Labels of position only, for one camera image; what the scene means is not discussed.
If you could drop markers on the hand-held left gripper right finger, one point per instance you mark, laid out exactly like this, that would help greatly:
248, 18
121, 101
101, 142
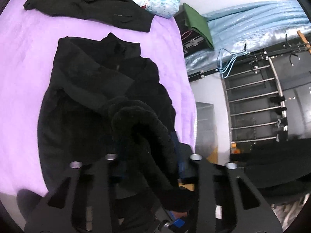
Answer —
201, 174

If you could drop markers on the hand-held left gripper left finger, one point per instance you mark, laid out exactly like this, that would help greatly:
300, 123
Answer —
107, 174

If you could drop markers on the black fleece jacket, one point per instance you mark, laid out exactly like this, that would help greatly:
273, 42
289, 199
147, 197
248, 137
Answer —
85, 114

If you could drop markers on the pile of black clothes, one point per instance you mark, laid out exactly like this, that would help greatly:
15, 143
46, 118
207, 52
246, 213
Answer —
272, 165

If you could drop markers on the light blue clothes hanger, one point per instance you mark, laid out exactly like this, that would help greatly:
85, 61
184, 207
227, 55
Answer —
220, 64

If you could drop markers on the grey cabinet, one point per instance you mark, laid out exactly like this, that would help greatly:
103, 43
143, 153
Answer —
205, 126

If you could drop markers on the white grey cloth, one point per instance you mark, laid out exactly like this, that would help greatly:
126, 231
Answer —
291, 208

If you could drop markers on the metal ladder rack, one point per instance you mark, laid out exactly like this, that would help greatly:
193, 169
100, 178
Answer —
277, 77

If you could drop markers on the purple bed sheet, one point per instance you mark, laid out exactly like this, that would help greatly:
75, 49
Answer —
24, 65

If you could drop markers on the green cloth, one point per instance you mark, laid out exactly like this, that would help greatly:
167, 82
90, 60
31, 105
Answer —
196, 21

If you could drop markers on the wooden stick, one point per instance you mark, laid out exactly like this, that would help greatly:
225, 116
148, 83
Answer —
303, 38

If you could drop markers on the black thin garment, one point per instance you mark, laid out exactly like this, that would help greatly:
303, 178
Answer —
97, 4

